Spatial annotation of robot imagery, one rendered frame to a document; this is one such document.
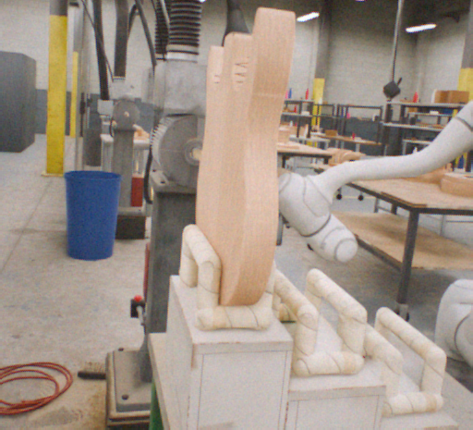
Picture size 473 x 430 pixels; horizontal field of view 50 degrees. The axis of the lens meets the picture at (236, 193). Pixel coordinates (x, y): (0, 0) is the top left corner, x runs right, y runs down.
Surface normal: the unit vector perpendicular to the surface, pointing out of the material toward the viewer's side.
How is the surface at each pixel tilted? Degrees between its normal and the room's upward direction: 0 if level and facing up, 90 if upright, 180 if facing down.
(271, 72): 104
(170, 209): 90
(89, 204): 93
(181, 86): 90
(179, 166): 95
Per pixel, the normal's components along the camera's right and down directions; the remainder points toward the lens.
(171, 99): 0.26, 0.19
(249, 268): 0.21, 0.46
